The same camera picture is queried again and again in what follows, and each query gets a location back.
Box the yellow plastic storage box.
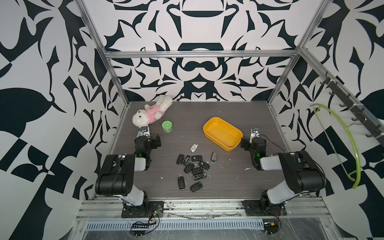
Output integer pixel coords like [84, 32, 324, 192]
[203, 117, 243, 152]

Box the silver black BMW key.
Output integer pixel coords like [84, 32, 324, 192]
[211, 151, 219, 163]

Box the white silver car key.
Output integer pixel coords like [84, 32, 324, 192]
[191, 144, 198, 153]

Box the black car key top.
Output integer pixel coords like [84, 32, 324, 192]
[191, 155, 203, 162]

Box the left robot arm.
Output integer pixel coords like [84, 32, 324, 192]
[95, 126, 161, 209]

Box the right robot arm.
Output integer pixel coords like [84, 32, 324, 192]
[241, 128, 327, 209]

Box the black flip key slanted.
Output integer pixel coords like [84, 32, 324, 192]
[183, 155, 191, 166]

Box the black chrome-edged car key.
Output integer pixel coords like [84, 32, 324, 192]
[192, 173, 207, 181]

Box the black car key bottom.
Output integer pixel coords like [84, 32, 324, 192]
[190, 182, 203, 193]

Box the white plush dog pink shirt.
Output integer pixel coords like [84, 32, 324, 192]
[132, 95, 173, 128]

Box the green plastic clothes hanger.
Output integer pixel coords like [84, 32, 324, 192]
[310, 104, 362, 189]

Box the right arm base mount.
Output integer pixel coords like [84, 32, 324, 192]
[242, 199, 287, 217]

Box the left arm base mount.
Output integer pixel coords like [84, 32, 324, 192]
[121, 201, 164, 219]

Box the white slotted cable duct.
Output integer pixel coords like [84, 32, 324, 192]
[86, 219, 264, 231]

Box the aluminium frame back bar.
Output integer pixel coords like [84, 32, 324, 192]
[104, 50, 297, 59]

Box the black wall hook rack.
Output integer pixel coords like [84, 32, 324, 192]
[322, 71, 384, 147]

